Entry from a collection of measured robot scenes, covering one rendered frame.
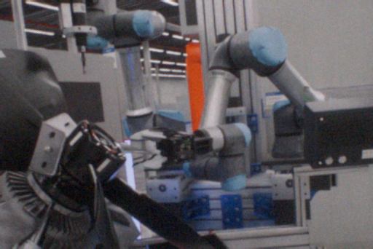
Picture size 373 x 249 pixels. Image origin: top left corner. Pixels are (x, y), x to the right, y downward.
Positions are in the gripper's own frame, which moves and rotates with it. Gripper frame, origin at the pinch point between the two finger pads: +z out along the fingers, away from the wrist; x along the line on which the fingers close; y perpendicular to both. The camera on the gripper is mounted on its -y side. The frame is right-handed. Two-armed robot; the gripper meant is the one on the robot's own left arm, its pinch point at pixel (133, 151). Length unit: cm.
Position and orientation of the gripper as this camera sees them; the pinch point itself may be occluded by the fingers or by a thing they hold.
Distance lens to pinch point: 97.3
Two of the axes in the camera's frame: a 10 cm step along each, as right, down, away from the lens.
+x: 0.4, 9.8, 2.2
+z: -8.1, 1.6, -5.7
